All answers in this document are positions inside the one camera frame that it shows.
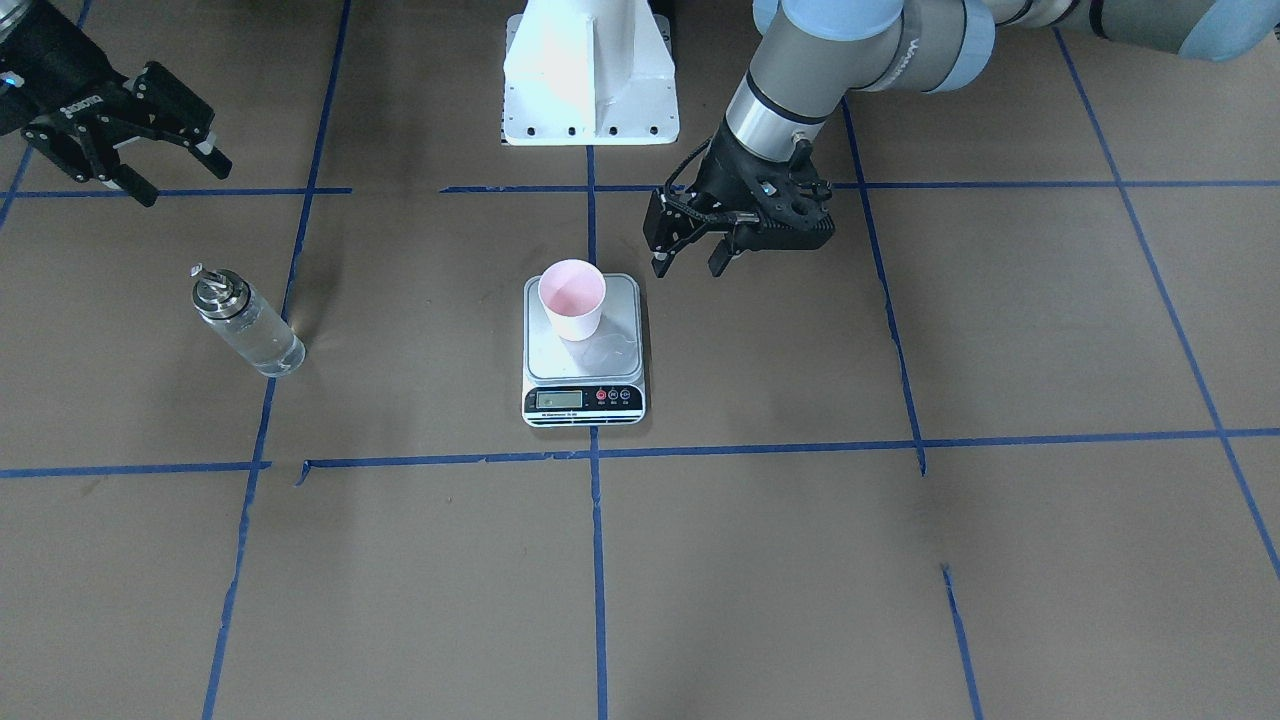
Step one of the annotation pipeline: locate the pink plastic cup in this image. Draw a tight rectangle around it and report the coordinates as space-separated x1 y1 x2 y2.
538 259 607 342

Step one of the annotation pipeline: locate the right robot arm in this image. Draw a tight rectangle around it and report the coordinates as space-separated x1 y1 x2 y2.
1 1 233 208

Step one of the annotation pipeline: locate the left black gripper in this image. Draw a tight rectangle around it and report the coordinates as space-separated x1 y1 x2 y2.
644 138 801 279

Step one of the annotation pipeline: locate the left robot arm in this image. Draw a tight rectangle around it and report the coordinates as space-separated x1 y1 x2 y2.
643 1 1279 277

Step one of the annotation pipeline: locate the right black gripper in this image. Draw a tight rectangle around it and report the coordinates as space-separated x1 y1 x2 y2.
1 1 233 208

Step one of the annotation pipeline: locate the white pedestal column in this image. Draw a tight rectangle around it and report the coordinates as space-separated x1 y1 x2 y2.
500 1 680 147

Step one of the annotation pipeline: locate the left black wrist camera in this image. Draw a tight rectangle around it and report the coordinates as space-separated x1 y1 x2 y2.
732 136 835 251

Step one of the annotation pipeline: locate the glass sauce bottle steel cap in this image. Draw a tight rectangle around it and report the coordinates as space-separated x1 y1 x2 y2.
189 263 306 378

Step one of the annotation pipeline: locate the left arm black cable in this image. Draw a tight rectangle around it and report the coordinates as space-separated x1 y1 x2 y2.
660 140 741 231

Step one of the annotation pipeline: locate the white digital kitchen scale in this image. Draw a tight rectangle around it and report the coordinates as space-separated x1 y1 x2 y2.
521 273 648 427

